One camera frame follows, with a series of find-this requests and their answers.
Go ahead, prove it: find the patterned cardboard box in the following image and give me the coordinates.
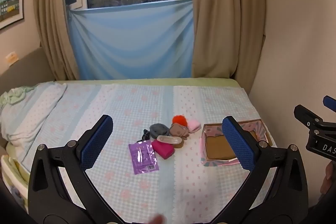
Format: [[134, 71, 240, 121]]
[[200, 119, 275, 167]]

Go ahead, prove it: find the black cloth item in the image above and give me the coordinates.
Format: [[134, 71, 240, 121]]
[[136, 129, 153, 143]]

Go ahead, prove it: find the person's right hand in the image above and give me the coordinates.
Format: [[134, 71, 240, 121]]
[[320, 161, 336, 196]]

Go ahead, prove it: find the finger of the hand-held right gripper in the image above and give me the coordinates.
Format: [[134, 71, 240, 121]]
[[293, 105, 336, 132], [323, 95, 336, 112]]

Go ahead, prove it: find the purple plastic packet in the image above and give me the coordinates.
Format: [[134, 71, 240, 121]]
[[128, 140, 160, 175]]

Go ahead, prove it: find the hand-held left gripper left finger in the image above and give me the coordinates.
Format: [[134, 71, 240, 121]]
[[28, 114, 124, 224]]

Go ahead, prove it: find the light green bed sheet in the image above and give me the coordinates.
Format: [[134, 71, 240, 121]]
[[54, 78, 243, 89]]

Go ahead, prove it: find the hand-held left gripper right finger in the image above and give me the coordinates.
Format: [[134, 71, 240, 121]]
[[217, 116, 309, 224]]

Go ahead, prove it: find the grey-beige headboard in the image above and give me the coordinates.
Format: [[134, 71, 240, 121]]
[[0, 47, 57, 99]]

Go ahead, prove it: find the white wall switch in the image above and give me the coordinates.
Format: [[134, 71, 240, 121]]
[[5, 52, 19, 65]]

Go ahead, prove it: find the beige curtain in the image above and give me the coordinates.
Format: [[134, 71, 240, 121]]
[[33, 0, 88, 81], [190, 0, 267, 79]]

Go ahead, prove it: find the orange pompom with olive cloth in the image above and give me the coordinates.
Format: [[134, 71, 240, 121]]
[[169, 115, 190, 139]]

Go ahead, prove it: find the light blue hanging cloth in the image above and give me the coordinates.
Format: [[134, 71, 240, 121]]
[[68, 0, 195, 80]]

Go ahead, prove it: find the light green crumpled cloth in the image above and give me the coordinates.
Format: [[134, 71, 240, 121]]
[[0, 85, 40, 107]]

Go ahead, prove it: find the person's left hand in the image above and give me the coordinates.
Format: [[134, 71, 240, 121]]
[[146, 214, 167, 224]]

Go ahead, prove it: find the pink sock roll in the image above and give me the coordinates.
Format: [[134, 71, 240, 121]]
[[187, 119, 202, 133]]

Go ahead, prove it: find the framed wall picture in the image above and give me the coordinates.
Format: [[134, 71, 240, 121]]
[[0, 0, 26, 30]]

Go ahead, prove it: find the grey sock roll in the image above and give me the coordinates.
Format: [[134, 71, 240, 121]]
[[149, 123, 171, 139]]

